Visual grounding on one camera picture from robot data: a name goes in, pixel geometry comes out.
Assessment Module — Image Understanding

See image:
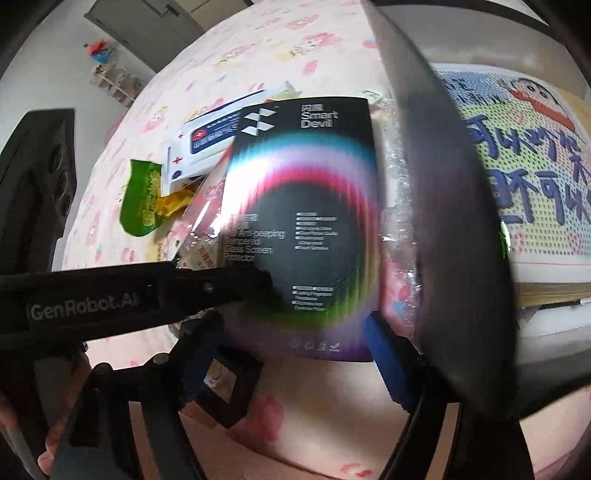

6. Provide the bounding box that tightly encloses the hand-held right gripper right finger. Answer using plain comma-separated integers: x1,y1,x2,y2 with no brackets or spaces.
363,312,536,480

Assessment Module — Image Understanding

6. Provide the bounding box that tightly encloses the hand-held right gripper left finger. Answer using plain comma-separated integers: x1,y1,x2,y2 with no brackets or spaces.
51,323,223,480

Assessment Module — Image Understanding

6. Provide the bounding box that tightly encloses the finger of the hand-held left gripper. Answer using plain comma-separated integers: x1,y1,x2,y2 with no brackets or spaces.
173,264,278,315

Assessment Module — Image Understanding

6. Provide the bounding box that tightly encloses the small black box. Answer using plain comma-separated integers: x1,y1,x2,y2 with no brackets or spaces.
196,344,265,430

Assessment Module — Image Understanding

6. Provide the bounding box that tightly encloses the black screen protector box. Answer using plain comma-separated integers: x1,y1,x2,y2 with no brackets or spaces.
217,96,384,363

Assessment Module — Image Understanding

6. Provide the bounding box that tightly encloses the cartoon diamond painting kit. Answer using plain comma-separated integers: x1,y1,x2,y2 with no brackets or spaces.
436,69,591,268

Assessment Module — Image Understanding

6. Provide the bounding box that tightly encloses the person's left hand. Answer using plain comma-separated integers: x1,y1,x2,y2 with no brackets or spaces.
0,344,95,476

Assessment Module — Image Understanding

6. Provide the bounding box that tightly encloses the colourful card packet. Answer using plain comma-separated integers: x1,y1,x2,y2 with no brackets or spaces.
175,237,225,273

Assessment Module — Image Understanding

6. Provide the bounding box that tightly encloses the red printed packet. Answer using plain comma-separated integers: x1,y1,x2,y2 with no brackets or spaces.
178,157,234,245

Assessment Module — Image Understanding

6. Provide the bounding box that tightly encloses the yellow snack packet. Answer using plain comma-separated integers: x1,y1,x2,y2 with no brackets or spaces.
154,187,199,220

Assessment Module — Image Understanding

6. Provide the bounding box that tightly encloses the green snack packet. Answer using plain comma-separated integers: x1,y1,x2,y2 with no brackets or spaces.
117,159,163,237

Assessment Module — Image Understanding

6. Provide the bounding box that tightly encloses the clear plastic wrapped packet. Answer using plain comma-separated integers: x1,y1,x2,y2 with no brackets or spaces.
365,88,444,333

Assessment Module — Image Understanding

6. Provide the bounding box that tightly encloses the white wet wipes pack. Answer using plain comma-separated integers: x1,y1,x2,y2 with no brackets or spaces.
161,83,296,195

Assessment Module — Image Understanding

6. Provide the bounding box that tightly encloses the white shelf rack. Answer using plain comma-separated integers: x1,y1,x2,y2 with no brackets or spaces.
90,65,148,107

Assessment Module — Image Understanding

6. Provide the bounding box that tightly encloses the pink printed blanket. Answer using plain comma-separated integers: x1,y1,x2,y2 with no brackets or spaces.
48,0,555,480

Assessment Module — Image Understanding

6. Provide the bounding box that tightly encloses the red and blue plush toy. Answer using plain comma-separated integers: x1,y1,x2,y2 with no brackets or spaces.
85,39,116,65

